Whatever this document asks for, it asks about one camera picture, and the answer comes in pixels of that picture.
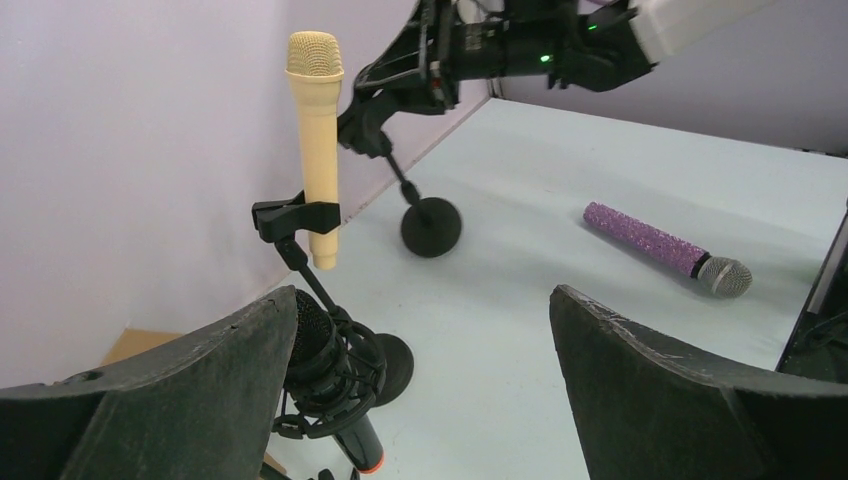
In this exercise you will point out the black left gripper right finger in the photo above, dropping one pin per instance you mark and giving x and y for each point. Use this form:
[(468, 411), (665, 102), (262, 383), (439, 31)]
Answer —
[(649, 406)]

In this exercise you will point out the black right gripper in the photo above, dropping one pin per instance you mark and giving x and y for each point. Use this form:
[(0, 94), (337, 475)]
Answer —
[(436, 50)]

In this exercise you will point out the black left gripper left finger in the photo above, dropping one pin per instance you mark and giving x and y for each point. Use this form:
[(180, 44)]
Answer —
[(198, 407)]

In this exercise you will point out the black tripod shock mount stand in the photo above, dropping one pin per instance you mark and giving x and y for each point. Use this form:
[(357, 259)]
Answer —
[(335, 373)]

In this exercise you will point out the brown cardboard box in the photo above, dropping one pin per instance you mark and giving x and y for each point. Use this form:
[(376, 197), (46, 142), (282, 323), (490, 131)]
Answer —
[(133, 342)]

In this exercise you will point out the beige microphone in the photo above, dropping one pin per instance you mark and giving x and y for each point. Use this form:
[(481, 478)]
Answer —
[(315, 72)]

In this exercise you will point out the purple glitter microphone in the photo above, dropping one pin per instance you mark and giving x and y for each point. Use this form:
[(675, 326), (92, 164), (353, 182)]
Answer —
[(722, 277)]

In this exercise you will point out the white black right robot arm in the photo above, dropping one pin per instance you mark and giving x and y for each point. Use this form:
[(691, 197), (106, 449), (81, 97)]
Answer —
[(621, 42)]

